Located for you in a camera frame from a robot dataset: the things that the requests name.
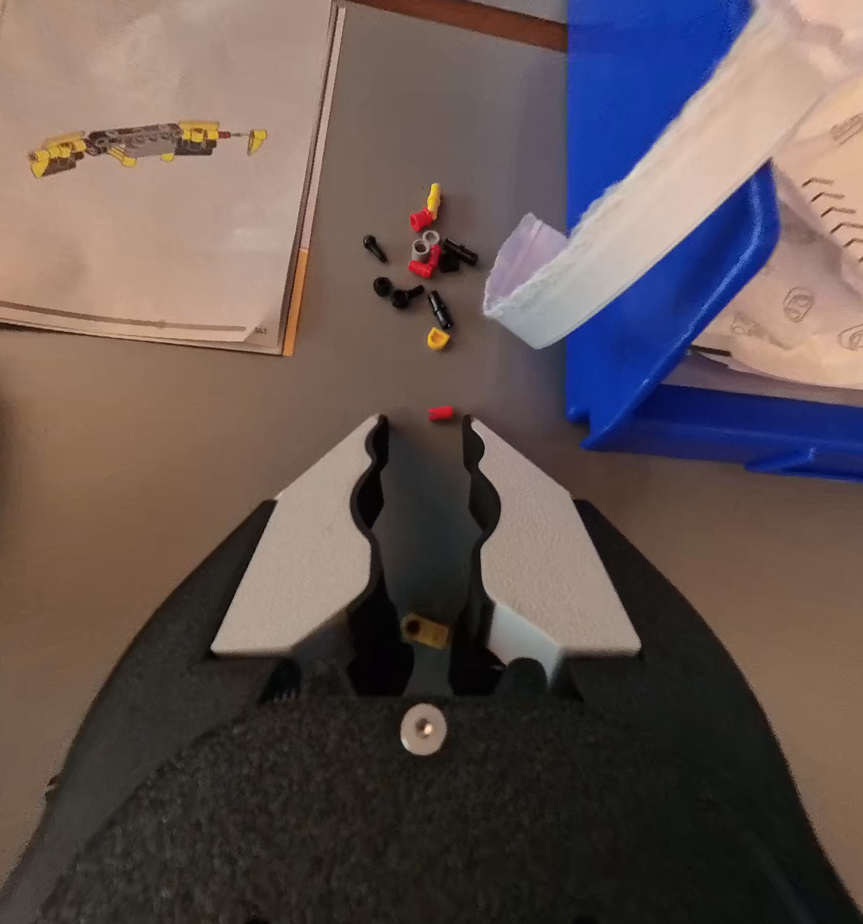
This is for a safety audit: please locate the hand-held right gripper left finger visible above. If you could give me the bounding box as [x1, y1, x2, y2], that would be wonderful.
[209, 413, 390, 659]

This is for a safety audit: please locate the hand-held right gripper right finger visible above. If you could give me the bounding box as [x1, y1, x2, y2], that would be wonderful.
[462, 415, 643, 688]

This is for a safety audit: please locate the grey desk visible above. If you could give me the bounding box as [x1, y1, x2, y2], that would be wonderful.
[0, 0, 863, 924]

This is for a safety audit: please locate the small yellow connector piece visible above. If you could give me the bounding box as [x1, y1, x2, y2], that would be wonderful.
[399, 612, 450, 650]

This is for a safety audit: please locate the cluster of tiny coloured pieces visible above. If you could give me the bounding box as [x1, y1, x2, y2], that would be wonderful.
[361, 181, 480, 354]

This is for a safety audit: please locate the open instruction booklet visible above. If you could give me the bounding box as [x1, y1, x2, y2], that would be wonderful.
[0, 0, 348, 358]

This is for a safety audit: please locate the white patterned paper bag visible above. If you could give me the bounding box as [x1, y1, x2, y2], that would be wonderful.
[482, 0, 863, 396]

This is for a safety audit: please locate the blue plastic bin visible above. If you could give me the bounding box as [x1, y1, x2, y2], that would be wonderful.
[564, 0, 863, 488]

